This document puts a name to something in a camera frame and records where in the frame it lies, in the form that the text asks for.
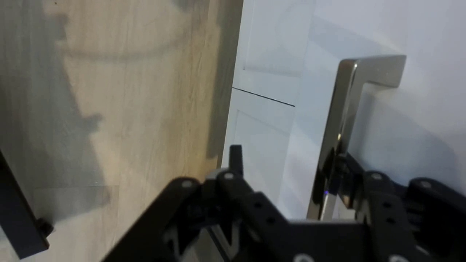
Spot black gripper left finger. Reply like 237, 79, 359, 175
103, 145, 291, 262

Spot black metal stand frame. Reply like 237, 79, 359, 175
0, 152, 52, 258

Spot white kitchen drawer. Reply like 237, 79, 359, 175
278, 0, 466, 219

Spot silver drawer handle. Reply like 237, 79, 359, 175
307, 55, 406, 219

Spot white lower cabinet doors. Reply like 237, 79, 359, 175
224, 0, 315, 200

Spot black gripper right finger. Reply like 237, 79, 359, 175
329, 151, 466, 262

